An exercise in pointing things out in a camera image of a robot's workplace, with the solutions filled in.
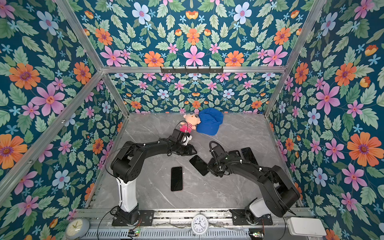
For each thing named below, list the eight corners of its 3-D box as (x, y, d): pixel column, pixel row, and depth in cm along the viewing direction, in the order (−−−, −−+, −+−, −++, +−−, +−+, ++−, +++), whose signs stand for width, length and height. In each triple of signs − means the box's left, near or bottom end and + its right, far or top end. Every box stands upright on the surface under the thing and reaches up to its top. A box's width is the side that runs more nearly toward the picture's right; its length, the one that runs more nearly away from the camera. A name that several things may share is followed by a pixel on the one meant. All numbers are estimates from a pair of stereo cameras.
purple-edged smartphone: (171, 193, 84) (170, 191, 81) (171, 169, 93) (170, 167, 90) (184, 191, 84) (183, 189, 82) (182, 167, 93) (182, 165, 91)
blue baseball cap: (195, 133, 111) (195, 129, 107) (200, 110, 126) (200, 106, 122) (221, 136, 109) (222, 132, 105) (223, 113, 124) (224, 108, 120)
